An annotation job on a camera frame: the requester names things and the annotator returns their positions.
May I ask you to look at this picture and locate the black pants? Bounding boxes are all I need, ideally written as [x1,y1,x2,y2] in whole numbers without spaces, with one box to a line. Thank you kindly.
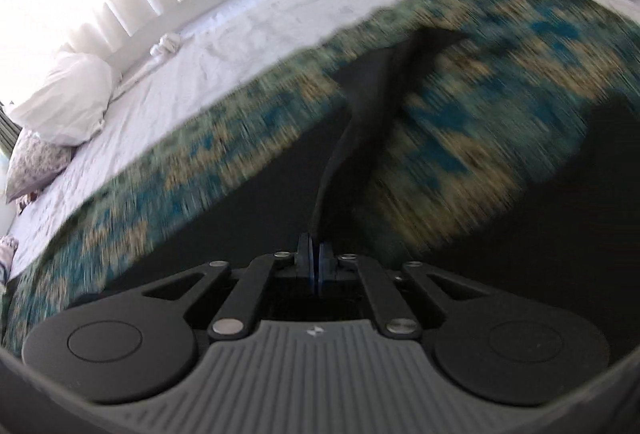
[310,26,468,242]

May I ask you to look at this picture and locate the blue paisley patterned bedspread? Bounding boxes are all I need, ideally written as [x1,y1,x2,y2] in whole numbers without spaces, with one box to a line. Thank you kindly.
[1,0,639,354]

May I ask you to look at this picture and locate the purple floral pillow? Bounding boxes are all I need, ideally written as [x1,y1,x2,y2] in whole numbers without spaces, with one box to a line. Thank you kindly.
[6,129,75,203]

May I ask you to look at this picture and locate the white pillow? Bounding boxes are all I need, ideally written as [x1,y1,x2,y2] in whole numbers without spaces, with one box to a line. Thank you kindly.
[8,51,120,147]

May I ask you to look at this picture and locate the white bed sheet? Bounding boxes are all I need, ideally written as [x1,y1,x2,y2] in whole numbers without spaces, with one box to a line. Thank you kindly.
[8,0,400,277]

